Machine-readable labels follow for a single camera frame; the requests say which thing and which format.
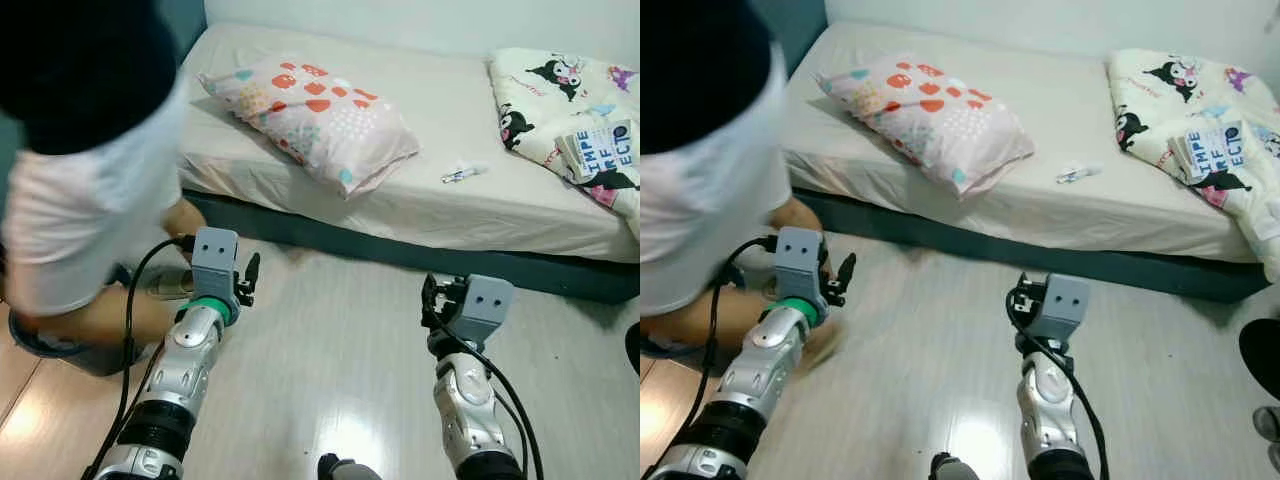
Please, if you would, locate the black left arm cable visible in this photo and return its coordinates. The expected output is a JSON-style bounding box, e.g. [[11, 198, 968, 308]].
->
[[645, 235, 781, 480], [82, 235, 198, 480]]

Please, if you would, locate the teal padded headboard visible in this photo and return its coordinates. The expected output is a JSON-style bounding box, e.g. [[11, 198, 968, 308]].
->
[[160, 0, 206, 71], [750, 0, 827, 77]]

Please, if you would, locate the person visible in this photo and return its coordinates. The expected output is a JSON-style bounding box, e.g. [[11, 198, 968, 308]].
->
[[0, 0, 208, 377], [640, 0, 831, 363]]

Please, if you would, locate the dark blue bed frame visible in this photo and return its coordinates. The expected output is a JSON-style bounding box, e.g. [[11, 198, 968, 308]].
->
[[795, 188, 1271, 304], [183, 190, 641, 306]]

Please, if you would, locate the cream cartoon print blanket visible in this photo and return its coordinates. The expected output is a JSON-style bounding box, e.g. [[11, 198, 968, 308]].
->
[[488, 47, 641, 241], [1105, 47, 1280, 286]]

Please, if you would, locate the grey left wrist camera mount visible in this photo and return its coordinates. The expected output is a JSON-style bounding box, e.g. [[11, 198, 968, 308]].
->
[[192, 228, 241, 301], [775, 227, 826, 306]]

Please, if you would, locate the white blue lettered book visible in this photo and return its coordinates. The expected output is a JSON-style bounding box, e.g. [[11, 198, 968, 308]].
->
[[555, 118, 636, 186], [1170, 120, 1251, 186]]

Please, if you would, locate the cream bed mattress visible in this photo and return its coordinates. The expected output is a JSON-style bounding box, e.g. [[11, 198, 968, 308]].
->
[[178, 20, 641, 264], [783, 20, 1280, 267]]

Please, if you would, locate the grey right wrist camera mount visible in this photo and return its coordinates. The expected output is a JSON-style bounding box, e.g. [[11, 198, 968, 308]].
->
[[455, 275, 516, 346], [1040, 275, 1093, 346]]

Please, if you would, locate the black floor fan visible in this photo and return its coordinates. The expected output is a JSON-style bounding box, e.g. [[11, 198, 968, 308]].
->
[[1238, 318, 1280, 401]]

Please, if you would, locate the pink pillow orange print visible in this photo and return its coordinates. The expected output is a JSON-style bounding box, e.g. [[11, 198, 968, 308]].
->
[[198, 55, 421, 199], [815, 52, 1036, 199]]

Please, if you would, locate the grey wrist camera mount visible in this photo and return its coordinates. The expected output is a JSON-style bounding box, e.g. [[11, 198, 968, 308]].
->
[[775, 227, 826, 306], [455, 275, 516, 346], [192, 228, 241, 301], [1040, 275, 1093, 346]]

